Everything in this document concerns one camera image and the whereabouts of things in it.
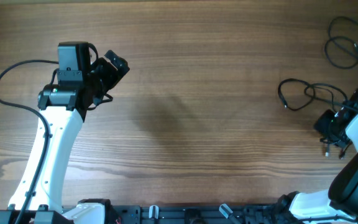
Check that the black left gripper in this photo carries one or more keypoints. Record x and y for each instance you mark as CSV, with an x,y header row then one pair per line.
x,y
112,75

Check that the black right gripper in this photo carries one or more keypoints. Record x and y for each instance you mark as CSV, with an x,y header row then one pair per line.
x,y
324,123

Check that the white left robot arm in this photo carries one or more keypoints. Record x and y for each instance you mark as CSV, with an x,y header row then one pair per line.
x,y
79,84

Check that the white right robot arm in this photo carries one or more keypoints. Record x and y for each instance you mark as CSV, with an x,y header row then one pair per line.
x,y
339,203

